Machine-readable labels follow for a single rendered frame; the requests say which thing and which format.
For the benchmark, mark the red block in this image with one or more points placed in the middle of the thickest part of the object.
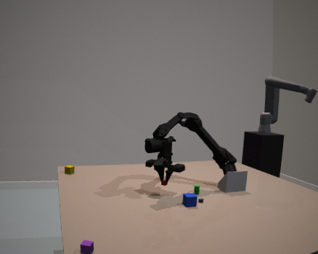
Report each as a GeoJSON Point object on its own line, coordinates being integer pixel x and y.
{"type": "Point", "coordinates": [163, 182]}

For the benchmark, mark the small yellow block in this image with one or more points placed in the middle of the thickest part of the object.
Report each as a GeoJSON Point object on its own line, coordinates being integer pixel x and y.
{"type": "Point", "coordinates": [69, 169]}

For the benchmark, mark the blue cube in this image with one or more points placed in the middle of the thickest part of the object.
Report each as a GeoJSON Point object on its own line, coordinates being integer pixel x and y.
{"type": "Point", "coordinates": [189, 200]}

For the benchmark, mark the small purple block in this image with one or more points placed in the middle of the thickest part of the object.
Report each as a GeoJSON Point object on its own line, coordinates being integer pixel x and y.
{"type": "Point", "coordinates": [87, 247]}

